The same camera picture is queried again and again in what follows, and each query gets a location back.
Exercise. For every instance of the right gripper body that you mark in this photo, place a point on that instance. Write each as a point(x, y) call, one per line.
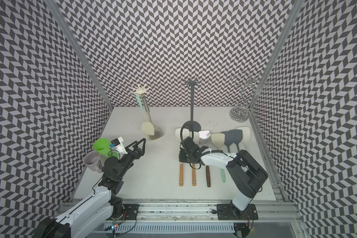
point(185, 157)

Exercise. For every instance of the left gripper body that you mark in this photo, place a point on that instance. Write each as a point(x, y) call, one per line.
point(127, 160)

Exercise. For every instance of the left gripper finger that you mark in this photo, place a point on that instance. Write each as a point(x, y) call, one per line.
point(134, 145)
point(140, 147)

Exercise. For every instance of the cream spoon brown handle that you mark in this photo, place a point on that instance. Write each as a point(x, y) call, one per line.
point(195, 136)

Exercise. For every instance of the cream spatula light wood handle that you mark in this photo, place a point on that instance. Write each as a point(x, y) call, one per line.
point(185, 133)

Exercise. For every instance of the cream slotted turner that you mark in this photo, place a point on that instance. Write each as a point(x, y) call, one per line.
point(146, 127)

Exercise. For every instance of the cream utensil rack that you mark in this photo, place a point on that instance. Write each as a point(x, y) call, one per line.
point(142, 90)

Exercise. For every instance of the cream turner mint handle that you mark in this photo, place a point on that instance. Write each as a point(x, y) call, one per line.
point(218, 140)

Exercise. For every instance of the grey spatula mint handle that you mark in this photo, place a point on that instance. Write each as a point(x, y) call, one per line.
point(236, 137)

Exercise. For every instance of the cream spatula wooden handle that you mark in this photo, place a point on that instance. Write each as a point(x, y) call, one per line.
point(246, 136)

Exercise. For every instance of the grey turner mint handle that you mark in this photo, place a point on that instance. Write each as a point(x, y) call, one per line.
point(228, 141)

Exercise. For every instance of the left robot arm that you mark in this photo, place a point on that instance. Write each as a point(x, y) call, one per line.
point(102, 204)

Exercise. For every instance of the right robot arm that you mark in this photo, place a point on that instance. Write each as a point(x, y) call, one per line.
point(247, 174)

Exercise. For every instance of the dark grey utensil rack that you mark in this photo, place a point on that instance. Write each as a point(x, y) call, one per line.
point(192, 124)

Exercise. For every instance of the green plastic goblet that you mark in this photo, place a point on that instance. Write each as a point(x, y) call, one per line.
point(102, 146)

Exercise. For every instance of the grey ceramic mug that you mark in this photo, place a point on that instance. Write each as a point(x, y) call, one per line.
point(92, 161)

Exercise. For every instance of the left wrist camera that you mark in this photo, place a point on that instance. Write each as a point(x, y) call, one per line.
point(117, 146)

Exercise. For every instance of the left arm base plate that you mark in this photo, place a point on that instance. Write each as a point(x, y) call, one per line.
point(125, 212)

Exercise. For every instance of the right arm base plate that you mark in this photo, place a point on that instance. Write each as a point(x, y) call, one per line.
point(231, 212)

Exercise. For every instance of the aluminium front rail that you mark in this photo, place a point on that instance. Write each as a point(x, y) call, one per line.
point(277, 218)

